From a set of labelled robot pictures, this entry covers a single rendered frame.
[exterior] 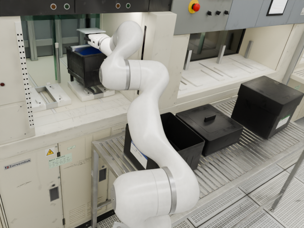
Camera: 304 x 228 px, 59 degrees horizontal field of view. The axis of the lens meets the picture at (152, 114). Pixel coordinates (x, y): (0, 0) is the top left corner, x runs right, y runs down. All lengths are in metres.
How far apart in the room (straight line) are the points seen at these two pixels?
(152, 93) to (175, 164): 0.23
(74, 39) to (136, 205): 1.69
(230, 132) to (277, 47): 1.23
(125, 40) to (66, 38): 1.28
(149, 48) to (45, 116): 0.62
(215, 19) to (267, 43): 1.06
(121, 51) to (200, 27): 0.76
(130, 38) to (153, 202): 0.52
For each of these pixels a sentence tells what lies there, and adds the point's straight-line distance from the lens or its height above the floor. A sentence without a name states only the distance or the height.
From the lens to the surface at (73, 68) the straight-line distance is 1.57.
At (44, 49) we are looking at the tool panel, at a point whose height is 0.92.
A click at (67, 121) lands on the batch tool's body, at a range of 1.42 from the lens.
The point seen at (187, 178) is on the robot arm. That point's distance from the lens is 0.72.
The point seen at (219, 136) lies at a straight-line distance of 1.47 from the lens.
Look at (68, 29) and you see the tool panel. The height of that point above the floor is 1.05.
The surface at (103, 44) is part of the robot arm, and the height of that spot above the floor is 1.24.
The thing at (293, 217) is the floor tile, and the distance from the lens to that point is 2.53.
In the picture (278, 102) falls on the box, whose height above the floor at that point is 1.01.
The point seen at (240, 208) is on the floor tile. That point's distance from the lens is 2.36.
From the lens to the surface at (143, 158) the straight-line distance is 1.23.
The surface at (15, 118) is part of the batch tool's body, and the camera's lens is 1.26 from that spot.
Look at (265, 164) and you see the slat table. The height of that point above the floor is 0.76.
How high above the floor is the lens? 1.68
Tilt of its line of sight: 33 degrees down
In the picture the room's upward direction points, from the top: 9 degrees clockwise
